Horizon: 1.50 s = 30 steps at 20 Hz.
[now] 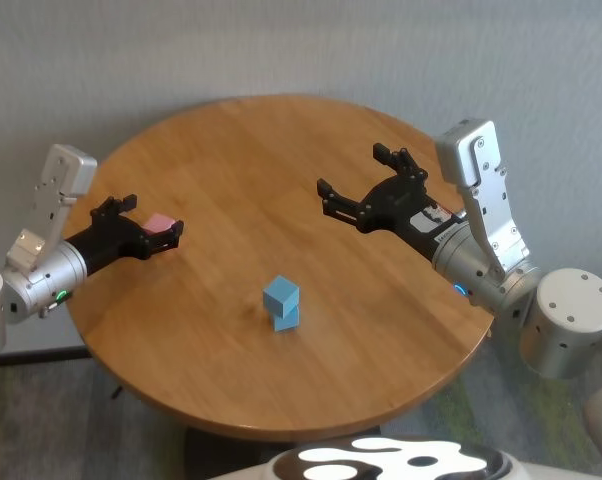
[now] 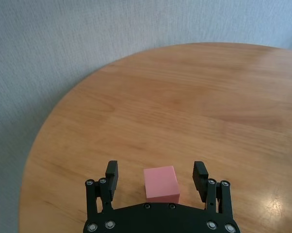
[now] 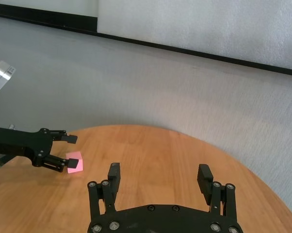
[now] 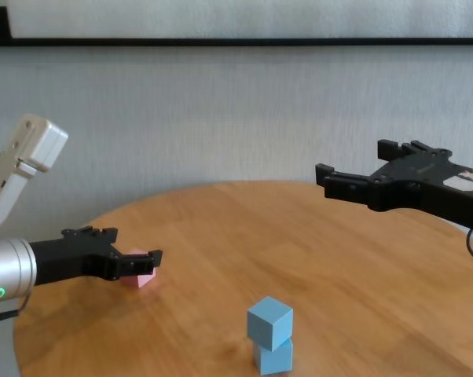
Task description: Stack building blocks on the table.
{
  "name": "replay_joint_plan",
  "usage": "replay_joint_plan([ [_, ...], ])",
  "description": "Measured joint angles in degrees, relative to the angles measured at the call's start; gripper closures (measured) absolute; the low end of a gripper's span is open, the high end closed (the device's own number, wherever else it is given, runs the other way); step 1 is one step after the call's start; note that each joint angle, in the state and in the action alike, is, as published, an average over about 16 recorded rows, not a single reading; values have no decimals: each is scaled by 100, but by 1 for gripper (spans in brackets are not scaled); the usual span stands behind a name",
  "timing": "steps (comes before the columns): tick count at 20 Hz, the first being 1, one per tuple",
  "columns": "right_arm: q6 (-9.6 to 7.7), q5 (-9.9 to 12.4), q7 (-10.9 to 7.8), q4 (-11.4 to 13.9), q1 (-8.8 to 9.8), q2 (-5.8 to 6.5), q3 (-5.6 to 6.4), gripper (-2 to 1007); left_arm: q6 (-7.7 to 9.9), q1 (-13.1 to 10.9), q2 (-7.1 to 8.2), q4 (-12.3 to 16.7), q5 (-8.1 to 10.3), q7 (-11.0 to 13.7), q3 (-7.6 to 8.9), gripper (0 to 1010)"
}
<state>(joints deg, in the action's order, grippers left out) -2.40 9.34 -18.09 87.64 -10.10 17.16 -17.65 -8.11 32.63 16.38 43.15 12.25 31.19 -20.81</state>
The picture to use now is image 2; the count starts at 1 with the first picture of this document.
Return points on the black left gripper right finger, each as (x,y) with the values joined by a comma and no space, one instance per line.
(200,182)

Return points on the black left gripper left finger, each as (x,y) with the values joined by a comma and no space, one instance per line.
(112,179)

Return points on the pink cube block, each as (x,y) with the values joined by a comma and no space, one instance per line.
(161,184)

